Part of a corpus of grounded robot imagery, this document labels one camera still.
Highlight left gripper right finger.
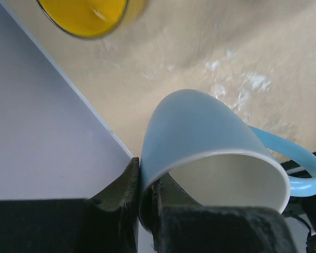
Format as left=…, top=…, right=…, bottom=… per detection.
left=151, top=174, right=297, bottom=252

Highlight yellow mug black handle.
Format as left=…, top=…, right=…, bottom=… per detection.
left=37, top=0, right=147, bottom=39

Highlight light blue mug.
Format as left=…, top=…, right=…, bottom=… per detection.
left=139, top=89, right=316, bottom=230

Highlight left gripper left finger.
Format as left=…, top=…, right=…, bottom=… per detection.
left=0, top=158, right=140, bottom=252

